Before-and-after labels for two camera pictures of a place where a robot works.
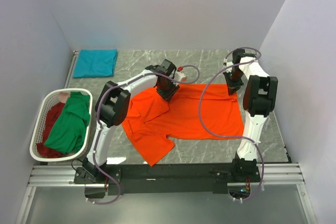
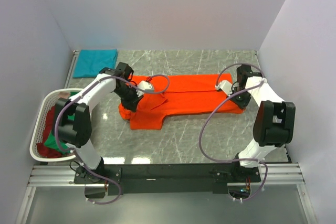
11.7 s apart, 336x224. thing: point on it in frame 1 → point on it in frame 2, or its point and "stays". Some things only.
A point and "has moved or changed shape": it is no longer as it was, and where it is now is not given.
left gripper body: x=169 y=88 → x=128 y=95
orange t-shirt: x=199 y=110 has moved or changed shape
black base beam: x=166 y=179 stays
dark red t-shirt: x=52 y=118 stays
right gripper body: x=234 y=78 → x=242 y=99
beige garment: x=63 y=95 stays
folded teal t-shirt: x=92 y=63 stays
